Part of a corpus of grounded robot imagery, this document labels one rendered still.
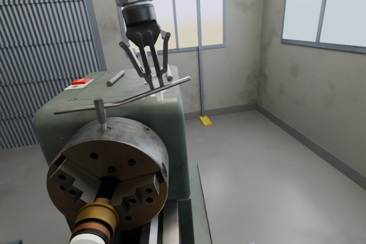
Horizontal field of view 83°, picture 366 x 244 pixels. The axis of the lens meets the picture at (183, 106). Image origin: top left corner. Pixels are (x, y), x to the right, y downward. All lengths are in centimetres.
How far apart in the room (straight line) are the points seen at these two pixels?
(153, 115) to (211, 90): 268
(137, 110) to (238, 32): 276
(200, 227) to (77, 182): 76
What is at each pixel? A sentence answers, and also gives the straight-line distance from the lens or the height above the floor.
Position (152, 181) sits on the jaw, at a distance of 54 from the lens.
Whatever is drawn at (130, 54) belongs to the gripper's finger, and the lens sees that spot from 54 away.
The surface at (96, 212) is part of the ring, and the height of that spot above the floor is 112.
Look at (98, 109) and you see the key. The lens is 54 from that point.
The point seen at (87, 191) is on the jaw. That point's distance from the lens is 56.
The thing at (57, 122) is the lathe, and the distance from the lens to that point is 75.
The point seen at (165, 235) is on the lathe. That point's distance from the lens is 76.
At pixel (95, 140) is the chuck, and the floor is 123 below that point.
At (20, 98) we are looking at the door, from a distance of 348.
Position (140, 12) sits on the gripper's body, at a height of 150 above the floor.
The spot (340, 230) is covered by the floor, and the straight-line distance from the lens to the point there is 208.
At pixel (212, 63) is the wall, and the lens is 320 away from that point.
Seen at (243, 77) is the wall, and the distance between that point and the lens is 345.
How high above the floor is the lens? 148
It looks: 22 degrees down
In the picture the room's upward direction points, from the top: 5 degrees counter-clockwise
